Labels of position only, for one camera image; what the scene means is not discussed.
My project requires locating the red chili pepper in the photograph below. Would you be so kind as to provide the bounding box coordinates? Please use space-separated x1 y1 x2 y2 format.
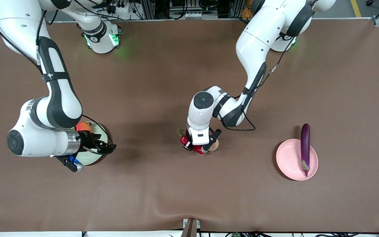
177 128 207 155

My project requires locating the red pomegranate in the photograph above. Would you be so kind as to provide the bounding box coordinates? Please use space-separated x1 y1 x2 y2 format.
75 121 93 133

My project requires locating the purple eggplant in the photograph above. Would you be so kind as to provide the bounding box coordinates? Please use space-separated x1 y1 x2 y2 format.
300 123 311 177

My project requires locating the light green plate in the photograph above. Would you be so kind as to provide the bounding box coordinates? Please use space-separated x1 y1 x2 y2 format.
74 121 108 166

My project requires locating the brown table mat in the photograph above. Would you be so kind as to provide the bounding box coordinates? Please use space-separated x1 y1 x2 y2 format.
0 18 379 232

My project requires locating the pink plate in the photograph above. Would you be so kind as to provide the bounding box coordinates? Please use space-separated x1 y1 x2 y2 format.
276 139 318 181

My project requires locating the orange food pile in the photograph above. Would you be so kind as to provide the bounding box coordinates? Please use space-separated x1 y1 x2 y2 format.
241 0 253 19

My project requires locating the white power strip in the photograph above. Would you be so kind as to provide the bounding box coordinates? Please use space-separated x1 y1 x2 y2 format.
106 3 135 14

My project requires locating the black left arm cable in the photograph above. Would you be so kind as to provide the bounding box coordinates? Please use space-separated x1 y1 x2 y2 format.
222 0 319 131

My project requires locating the metal table edge bracket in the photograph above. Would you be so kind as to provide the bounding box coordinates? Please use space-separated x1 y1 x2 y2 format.
183 218 201 237

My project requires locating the aluminium frame post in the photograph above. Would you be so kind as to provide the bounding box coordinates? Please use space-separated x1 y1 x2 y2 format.
142 0 156 19

